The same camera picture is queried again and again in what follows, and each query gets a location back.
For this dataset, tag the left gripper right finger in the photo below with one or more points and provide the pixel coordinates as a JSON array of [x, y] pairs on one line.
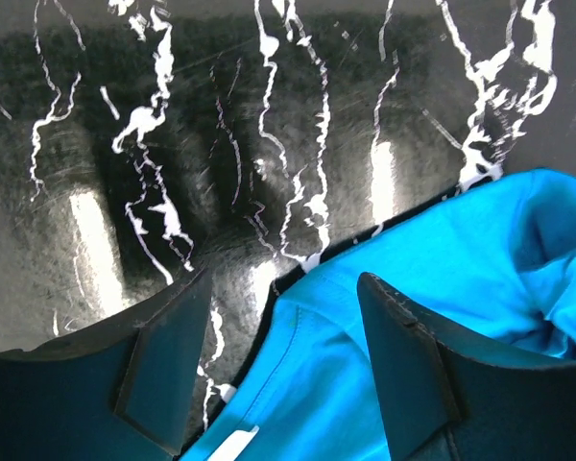
[[447, 392]]

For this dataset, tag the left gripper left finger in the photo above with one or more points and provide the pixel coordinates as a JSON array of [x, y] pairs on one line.
[[117, 390]]

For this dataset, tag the blue t shirt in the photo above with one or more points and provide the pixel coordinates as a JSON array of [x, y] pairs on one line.
[[500, 260]]

